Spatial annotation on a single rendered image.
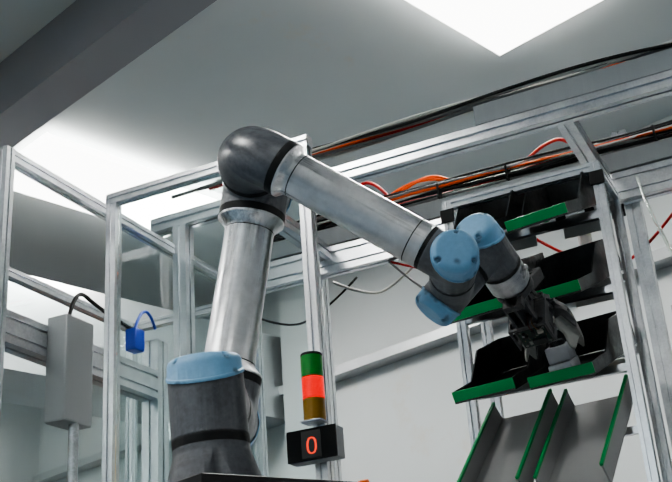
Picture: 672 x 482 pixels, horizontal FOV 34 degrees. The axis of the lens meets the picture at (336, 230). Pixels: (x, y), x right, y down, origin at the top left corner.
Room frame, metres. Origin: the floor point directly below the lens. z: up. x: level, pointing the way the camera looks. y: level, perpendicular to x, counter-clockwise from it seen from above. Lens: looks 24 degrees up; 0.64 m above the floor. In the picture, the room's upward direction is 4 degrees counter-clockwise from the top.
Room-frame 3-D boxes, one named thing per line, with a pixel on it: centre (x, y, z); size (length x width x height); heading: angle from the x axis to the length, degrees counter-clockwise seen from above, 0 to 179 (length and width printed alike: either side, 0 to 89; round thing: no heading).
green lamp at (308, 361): (2.40, 0.08, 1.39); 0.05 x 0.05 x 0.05
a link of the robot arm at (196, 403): (1.63, 0.21, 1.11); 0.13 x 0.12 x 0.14; 179
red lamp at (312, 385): (2.40, 0.08, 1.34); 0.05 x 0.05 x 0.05
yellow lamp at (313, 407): (2.40, 0.08, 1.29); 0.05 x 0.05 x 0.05
